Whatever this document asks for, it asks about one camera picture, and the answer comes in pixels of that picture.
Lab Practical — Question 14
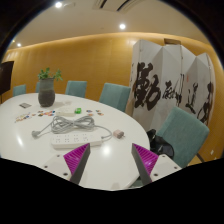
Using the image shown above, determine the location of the black wall screen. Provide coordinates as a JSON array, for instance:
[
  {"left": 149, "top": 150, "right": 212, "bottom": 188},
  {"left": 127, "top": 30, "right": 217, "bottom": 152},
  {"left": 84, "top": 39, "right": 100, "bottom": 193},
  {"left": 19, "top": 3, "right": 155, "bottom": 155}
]
[{"left": 0, "top": 60, "right": 16, "bottom": 96}]

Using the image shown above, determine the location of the large teal chair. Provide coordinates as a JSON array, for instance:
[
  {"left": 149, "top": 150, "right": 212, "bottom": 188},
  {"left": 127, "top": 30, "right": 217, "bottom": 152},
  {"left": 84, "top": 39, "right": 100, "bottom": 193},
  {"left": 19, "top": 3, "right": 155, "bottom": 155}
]
[{"left": 156, "top": 106, "right": 211, "bottom": 169}]

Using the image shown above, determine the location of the colourful sticker sheet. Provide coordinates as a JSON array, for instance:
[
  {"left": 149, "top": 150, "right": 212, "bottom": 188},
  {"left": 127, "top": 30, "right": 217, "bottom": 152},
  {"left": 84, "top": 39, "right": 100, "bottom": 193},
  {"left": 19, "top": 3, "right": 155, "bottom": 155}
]
[{"left": 14, "top": 112, "right": 33, "bottom": 124}]

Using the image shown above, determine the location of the grey coiled power cable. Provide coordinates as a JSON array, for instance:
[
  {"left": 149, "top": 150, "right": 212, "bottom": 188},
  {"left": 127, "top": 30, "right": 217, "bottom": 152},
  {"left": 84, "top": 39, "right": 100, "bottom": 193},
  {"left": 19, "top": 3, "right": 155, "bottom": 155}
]
[{"left": 31, "top": 114, "right": 114, "bottom": 141}]

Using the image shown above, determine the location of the row of colourful badges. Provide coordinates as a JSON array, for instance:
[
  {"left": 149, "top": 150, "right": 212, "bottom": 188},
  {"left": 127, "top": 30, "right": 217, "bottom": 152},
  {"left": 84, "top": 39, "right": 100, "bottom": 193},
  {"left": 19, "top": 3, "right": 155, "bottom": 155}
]
[{"left": 36, "top": 109, "right": 57, "bottom": 118}]

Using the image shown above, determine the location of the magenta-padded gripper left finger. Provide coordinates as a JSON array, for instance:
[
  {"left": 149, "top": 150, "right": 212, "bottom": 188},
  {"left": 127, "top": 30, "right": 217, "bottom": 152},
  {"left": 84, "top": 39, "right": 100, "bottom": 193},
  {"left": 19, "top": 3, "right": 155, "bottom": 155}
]
[{"left": 41, "top": 142, "right": 92, "bottom": 186}]

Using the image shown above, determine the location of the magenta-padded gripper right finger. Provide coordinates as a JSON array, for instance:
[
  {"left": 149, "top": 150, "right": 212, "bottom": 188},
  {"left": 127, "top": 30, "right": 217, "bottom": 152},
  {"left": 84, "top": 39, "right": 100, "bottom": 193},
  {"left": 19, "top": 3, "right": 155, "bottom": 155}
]
[{"left": 131, "top": 142, "right": 183, "bottom": 186}]

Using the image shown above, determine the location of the grey ribbed vase with plant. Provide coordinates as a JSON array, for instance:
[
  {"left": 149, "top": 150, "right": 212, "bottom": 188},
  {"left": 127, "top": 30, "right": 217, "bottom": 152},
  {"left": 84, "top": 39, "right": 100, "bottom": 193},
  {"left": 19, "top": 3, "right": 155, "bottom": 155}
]
[{"left": 37, "top": 67, "right": 64, "bottom": 108}]

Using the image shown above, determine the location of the flat white box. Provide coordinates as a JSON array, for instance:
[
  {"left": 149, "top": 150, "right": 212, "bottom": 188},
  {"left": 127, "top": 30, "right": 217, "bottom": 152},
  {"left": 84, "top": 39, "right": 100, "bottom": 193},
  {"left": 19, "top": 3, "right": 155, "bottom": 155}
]
[{"left": 55, "top": 107, "right": 76, "bottom": 117}]

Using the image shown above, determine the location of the group of teal chairs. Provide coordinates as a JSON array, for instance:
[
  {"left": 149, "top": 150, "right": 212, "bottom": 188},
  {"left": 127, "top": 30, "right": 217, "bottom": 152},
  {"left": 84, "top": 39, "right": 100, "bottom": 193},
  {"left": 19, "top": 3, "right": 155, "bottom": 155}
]
[{"left": 12, "top": 79, "right": 132, "bottom": 114}]

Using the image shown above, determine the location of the grey card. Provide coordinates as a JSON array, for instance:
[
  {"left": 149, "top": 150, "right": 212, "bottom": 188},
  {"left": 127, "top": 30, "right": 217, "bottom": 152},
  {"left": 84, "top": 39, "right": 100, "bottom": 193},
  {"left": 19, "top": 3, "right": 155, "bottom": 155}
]
[{"left": 18, "top": 102, "right": 33, "bottom": 110}]

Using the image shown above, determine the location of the white calligraphy folding screen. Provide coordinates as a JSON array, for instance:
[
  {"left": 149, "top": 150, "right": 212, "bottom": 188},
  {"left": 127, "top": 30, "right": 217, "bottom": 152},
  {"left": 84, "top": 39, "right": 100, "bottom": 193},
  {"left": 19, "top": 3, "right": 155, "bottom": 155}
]
[{"left": 125, "top": 38, "right": 217, "bottom": 133}]

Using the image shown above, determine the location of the white power strip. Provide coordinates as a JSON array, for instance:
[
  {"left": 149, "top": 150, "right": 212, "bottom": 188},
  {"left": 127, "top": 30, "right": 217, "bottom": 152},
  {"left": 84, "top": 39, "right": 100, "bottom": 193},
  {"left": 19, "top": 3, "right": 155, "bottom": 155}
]
[{"left": 50, "top": 132, "right": 104, "bottom": 150}]

